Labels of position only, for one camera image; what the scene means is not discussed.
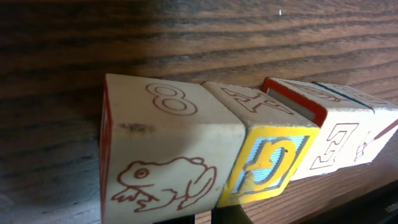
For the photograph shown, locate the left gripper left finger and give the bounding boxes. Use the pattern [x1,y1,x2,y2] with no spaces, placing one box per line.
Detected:
[154,215,195,224]

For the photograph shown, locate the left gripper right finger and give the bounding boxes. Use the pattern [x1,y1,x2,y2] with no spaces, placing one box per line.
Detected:
[211,205,253,224]

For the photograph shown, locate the white patterned block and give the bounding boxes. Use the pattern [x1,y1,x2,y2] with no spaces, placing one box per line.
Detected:
[99,74,246,223]

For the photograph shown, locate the yellow block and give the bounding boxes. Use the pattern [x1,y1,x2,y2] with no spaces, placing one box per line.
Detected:
[203,82,320,208]

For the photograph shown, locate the block with blue side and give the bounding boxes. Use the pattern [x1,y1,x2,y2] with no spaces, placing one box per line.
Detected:
[262,77,377,182]

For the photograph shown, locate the white block with brush picture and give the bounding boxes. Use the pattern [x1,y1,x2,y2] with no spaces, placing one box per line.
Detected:
[312,82,398,167]

